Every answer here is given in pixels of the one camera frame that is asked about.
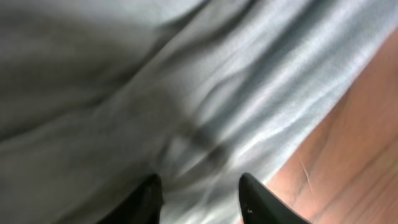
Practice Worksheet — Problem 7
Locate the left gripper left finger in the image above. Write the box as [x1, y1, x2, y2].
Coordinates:
[98, 174, 164, 224]

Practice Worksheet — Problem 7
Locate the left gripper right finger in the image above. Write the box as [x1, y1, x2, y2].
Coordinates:
[239, 173, 310, 224]

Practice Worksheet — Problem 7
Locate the light blue t-shirt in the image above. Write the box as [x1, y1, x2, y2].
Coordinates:
[1, 0, 397, 223]

